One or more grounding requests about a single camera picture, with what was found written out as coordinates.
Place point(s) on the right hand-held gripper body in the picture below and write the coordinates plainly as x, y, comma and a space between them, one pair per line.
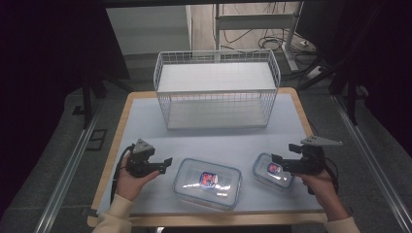
307, 163

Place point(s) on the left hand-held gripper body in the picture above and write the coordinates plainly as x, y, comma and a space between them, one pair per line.
139, 161

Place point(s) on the small clear food container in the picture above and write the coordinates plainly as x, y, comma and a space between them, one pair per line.
264, 171

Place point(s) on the large clear food container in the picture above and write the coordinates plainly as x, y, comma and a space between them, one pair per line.
207, 194

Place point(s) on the person's left hand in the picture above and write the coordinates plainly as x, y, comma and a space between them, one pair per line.
129, 186

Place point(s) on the person's right hand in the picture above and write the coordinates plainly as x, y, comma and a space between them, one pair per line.
320, 187

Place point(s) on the black stand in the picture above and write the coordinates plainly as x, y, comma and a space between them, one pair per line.
87, 100
351, 97

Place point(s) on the white power strip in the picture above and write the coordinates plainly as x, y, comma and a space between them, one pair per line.
315, 73

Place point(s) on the metal floor rail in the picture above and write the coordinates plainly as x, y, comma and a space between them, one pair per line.
64, 181
379, 168

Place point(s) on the white metal desk frame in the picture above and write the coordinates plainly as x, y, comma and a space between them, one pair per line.
256, 22

